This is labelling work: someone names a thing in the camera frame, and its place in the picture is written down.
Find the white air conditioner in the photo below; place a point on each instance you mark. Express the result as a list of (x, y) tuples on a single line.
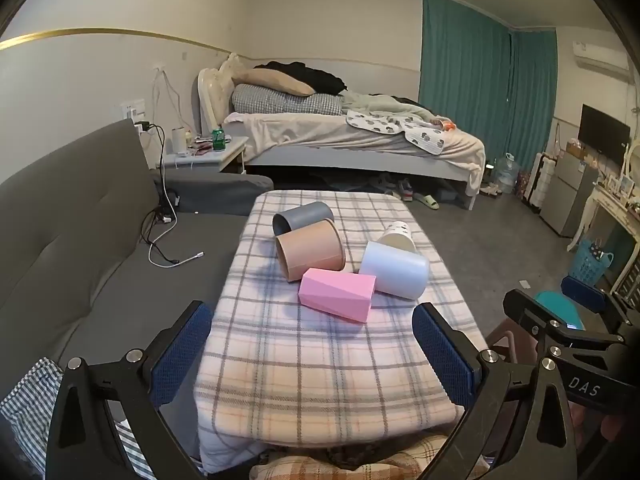
[(600, 57)]

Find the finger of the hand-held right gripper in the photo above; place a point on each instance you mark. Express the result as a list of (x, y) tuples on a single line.
[(582, 291), (522, 312)]

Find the white lace pillow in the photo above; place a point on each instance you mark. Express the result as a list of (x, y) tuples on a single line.
[(225, 85)]

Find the wide teal curtain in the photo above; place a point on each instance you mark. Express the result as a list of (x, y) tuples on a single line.
[(465, 60)]

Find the grey cup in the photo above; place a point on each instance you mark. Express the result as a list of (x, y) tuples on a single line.
[(306, 216)]

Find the white dotted cup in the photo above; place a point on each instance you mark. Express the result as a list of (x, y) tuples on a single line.
[(400, 236)]

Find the green can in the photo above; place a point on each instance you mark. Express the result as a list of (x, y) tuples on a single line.
[(218, 141)]

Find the bed with beige bedding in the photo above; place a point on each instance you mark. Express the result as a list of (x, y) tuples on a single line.
[(350, 162)]

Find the white tumbler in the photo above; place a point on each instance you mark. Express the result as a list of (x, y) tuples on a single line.
[(178, 141)]

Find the grey fridge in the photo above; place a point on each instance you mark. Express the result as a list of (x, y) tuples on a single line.
[(567, 195)]

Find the white printed blanket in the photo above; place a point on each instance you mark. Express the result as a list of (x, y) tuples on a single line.
[(395, 127)]

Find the pink faceted cup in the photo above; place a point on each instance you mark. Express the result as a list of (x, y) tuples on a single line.
[(335, 294)]

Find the plaid blanket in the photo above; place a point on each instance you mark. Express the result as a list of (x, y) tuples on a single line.
[(325, 375)]

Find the white vanity table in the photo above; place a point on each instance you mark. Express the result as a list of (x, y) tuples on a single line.
[(607, 210)]

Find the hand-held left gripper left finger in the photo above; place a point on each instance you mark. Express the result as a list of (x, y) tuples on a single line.
[(179, 355)]

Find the green checked cloth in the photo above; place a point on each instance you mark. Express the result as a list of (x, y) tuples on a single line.
[(30, 400)]

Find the tan cup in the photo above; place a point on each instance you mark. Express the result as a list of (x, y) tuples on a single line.
[(315, 250)]

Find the blue laundry basket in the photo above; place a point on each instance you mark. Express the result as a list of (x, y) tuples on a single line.
[(590, 262)]

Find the narrow teal curtain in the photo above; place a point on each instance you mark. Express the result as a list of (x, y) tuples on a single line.
[(535, 90)]

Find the grey sofa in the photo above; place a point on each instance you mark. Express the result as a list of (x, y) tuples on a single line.
[(75, 260)]

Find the black television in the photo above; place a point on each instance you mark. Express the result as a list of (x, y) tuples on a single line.
[(602, 127)]

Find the green slipper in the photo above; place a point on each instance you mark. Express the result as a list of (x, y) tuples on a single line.
[(428, 202)]

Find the black clothes pile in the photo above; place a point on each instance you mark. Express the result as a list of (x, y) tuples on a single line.
[(310, 75)]

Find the beige pillow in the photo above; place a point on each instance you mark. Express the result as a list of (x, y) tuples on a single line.
[(272, 82)]

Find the checkered pillow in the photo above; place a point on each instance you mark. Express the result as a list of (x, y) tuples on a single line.
[(280, 100)]

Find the beige bed sheet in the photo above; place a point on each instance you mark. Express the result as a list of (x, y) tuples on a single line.
[(300, 132)]

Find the white wall socket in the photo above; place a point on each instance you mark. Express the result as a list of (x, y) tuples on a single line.
[(132, 108)]

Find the pale green blanket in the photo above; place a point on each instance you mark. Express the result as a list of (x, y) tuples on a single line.
[(375, 102)]

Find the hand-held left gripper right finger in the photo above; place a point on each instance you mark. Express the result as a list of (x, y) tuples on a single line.
[(441, 347)]

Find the brown plastic chair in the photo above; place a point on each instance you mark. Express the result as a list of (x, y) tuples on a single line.
[(507, 342)]

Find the plain white cup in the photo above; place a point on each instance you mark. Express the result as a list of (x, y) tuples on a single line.
[(395, 270)]

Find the plaid trousers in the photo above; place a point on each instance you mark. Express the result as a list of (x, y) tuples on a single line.
[(310, 465)]

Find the clear water jug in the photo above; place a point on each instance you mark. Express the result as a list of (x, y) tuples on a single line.
[(505, 175)]

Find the white nightstand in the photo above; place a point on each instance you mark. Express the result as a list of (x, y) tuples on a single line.
[(210, 157)]

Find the teal stool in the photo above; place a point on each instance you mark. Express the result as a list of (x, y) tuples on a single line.
[(557, 307)]

